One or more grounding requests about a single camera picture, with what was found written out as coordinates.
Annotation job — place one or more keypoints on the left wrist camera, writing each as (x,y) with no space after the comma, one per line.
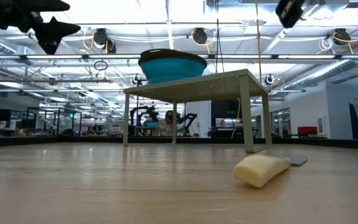
(50,47)

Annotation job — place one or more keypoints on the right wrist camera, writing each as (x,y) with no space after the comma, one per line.
(289,12)

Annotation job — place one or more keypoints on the red box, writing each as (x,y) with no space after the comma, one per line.
(307,130)

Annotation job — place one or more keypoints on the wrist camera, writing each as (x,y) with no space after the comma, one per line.
(50,47)
(289,12)

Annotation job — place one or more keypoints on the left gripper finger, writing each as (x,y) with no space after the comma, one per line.
(45,5)
(56,31)

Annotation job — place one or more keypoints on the green perforated metal stand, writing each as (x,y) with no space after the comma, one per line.
(197,88)

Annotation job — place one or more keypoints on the person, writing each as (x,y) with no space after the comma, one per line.
(168,121)

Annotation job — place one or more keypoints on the black aluminium rig frame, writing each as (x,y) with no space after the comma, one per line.
(104,140)

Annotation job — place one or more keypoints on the black background robot arm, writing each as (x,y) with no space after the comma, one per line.
(141,112)
(186,119)

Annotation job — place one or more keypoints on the blue collapsible bowl grey rim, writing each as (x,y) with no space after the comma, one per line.
(169,70)

